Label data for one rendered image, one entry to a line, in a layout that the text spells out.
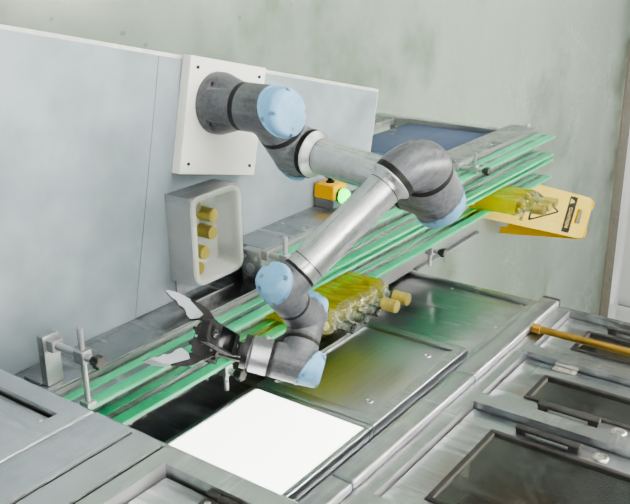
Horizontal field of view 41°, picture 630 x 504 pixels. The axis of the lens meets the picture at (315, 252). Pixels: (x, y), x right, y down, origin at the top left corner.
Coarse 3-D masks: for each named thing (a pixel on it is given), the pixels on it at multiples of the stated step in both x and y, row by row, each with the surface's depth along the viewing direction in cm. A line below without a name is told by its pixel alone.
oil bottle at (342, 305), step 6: (324, 294) 222; (330, 300) 219; (336, 300) 219; (342, 300) 219; (348, 300) 219; (330, 306) 217; (336, 306) 216; (342, 306) 216; (348, 306) 217; (342, 312) 216; (342, 318) 216
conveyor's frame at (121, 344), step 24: (480, 144) 327; (504, 144) 329; (312, 216) 244; (264, 240) 226; (288, 240) 227; (240, 288) 219; (168, 312) 206; (216, 312) 207; (120, 336) 194; (144, 336) 193; (168, 336) 195; (72, 360) 183; (120, 360) 184; (72, 384) 174
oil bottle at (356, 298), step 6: (318, 288) 227; (324, 288) 227; (330, 288) 227; (336, 288) 227; (342, 288) 227; (330, 294) 224; (336, 294) 223; (342, 294) 223; (348, 294) 223; (354, 294) 223; (360, 294) 223; (354, 300) 220; (360, 300) 221; (354, 306) 220
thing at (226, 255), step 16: (208, 192) 204; (224, 192) 207; (240, 192) 212; (192, 208) 199; (224, 208) 215; (240, 208) 213; (192, 224) 200; (208, 224) 215; (224, 224) 217; (240, 224) 214; (192, 240) 202; (208, 240) 216; (224, 240) 218; (240, 240) 216; (208, 256) 218; (224, 256) 220; (240, 256) 217; (208, 272) 212; (224, 272) 213
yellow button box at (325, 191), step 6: (324, 180) 254; (336, 180) 254; (318, 186) 251; (324, 186) 250; (330, 186) 249; (336, 186) 249; (342, 186) 252; (318, 192) 252; (324, 192) 251; (330, 192) 249; (336, 192) 250; (318, 198) 253; (324, 198) 251; (330, 198) 250; (318, 204) 253; (324, 204) 252; (330, 204) 250; (336, 204) 251
